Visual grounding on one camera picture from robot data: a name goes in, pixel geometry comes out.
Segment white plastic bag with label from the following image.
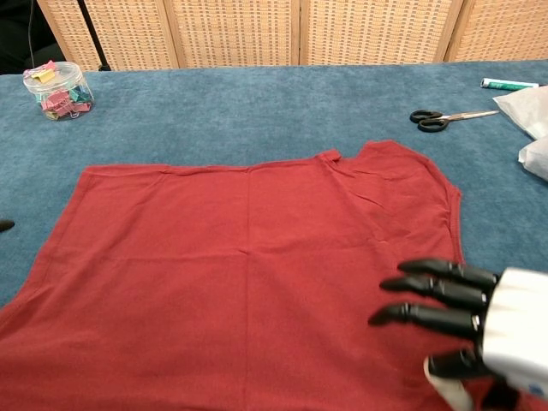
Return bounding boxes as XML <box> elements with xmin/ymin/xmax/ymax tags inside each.
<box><xmin>491</xmin><ymin>85</ymin><xmax>548</xmax><ymax>140</ymax></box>

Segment green and white marker pen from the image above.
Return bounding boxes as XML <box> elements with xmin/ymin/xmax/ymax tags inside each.
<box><xmin>479</xmin><ymin>77</ymin><xmax>539</xmax><ymax>92</ymax></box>

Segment red t-shirt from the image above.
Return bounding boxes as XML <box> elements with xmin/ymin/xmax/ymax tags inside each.
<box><xmin>0</xmin><ymin>139</ymin><xmax>497</xmax><ymax>411</ymax></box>

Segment woven wooden folding screen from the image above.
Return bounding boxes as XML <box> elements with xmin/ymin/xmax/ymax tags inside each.
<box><xmin>36</xmin><ymin>0</ymin><xmax>548</xmax><ymax>72</ymax></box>

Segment black tripod stand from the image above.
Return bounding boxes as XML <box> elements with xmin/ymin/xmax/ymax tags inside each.
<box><xmin>76</xmin><ymin>0</ymin><xmax>111</xmax><ymax>72</ymax></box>

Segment clear jar of binder clips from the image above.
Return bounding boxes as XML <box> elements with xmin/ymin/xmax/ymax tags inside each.
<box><xmin>22</xmin><ymin>61</ymin><xmax>96</xmax><ymax>122</ymax></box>

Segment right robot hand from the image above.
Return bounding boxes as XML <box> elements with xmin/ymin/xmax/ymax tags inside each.
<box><xmin>367</xmin><ymin>258</ymin><xmax>548</xmax><ymax>411</ymax></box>

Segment black-handled scissors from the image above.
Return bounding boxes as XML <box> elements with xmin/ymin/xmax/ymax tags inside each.
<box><xmin>409</xmin><ymin>109</ymin><xmax>501</xmax><ymax>134</ymax></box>

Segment blue carpet table mat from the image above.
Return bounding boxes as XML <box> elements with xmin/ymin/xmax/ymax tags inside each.
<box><xmin>0</xmin><ymin>59</ymin><xmax>548</xmax><ymax>312</ymax></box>

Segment person in dark trousers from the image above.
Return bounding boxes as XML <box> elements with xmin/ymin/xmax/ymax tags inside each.
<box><xmin>0</xmin><ymin>0</ymin><xmax>65</xmax><ymax>74</ymax></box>

